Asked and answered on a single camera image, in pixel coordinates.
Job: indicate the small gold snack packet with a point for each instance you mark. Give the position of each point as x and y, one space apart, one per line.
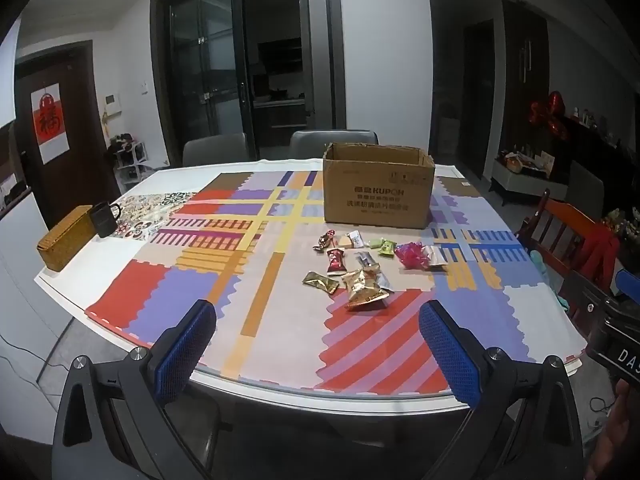
320 281

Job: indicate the grey dining chair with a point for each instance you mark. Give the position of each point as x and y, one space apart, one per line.
332 139
215 150
585 190

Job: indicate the dark room door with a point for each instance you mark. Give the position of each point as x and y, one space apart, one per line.
477 100

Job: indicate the red cloth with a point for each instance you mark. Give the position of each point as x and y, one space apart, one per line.
600 255

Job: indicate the red snack packet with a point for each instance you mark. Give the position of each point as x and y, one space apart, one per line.
336 261

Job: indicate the tall dark wardrobe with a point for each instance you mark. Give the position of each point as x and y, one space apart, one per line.
525 80

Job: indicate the floral tile patterned mat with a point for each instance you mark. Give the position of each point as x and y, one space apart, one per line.
150 210

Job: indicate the grey snack packet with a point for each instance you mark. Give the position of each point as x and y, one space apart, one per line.
365 259

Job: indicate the white low cabinet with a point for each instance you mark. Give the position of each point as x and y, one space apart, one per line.
525 180

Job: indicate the clear beige snack packet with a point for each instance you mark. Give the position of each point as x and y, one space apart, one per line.
436 256

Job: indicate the pale green snack packet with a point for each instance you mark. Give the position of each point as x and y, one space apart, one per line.
372 244

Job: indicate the large gold snack packet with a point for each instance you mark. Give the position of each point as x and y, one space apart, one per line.
364 289

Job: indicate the red foil balloon bunch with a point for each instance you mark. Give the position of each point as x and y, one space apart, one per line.
550 115

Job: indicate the dark sideboard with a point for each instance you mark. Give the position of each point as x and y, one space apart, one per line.
610 155

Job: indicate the dark brown door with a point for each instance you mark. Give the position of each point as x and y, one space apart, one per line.
80 110

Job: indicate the silver refrigerator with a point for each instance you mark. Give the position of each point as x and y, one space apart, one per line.
320 60

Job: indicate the orange wooden chair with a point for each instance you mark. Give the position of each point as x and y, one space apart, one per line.
560 220

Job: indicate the teal cloth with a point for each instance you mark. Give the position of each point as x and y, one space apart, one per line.
539 262

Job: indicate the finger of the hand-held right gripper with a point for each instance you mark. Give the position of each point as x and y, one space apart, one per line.
580 292
628 286

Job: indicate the red and white door poster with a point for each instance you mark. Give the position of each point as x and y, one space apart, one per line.
49 125

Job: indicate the yellow cake clear packet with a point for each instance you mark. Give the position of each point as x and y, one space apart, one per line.
346 242

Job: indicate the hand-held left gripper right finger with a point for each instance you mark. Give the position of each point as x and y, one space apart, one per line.
447 355

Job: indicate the woven wicker box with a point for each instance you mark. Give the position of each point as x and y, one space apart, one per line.
65 242

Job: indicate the person's right hand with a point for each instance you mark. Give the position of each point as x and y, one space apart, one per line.
617 435

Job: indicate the black framed glass sliding door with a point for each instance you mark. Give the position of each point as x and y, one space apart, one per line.
210 75

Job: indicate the twisted dark red candy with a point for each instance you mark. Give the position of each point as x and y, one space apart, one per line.
324 241

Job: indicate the black mug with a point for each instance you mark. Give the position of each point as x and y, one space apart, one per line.
104 220

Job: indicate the brown cardboard box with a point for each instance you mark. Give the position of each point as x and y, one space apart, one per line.
375 195

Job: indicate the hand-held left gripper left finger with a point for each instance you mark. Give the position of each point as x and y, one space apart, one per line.
189 345

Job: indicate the bright green snack packet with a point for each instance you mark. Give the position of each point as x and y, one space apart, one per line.
386 248

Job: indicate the white shoe rack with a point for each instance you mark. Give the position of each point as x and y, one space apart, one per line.
127 160

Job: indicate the pink foil bow snack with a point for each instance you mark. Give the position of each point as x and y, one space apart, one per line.
411 255

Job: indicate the white wall intercom panel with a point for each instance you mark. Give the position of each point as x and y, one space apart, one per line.
113 102

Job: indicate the silver snack packet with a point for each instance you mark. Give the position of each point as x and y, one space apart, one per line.
386 282

